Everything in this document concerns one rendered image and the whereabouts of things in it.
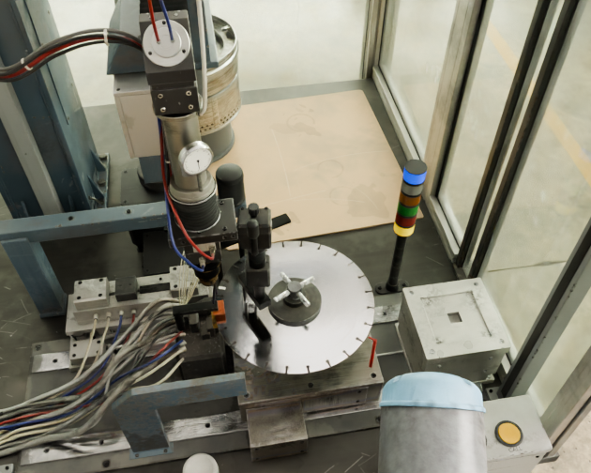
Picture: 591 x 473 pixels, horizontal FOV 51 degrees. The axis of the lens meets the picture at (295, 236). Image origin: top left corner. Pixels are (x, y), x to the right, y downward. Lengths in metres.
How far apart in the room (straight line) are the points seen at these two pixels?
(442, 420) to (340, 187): 1.18
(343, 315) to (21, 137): 0.83
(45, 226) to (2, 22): 0.42
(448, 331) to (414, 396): 0.65
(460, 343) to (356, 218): 0.54
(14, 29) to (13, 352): 0.71
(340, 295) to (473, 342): 0.29
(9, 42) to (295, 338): 0.84
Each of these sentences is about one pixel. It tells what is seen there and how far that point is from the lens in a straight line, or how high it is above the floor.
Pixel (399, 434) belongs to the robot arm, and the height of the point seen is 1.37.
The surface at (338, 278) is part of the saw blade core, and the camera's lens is 1.32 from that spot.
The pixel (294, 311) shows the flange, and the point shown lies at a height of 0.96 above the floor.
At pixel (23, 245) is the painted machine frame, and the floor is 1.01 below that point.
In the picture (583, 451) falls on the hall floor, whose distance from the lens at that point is 2.35.
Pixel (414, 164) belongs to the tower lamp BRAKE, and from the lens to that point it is 1.27.
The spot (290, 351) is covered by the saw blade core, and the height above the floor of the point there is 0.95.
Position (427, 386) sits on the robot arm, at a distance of 0.71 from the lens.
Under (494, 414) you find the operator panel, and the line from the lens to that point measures 1.27.
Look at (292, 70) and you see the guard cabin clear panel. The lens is 2.19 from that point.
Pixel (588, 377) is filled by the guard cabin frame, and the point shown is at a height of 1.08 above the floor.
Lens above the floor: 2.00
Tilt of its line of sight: 49 degrees down
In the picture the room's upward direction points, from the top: straight up
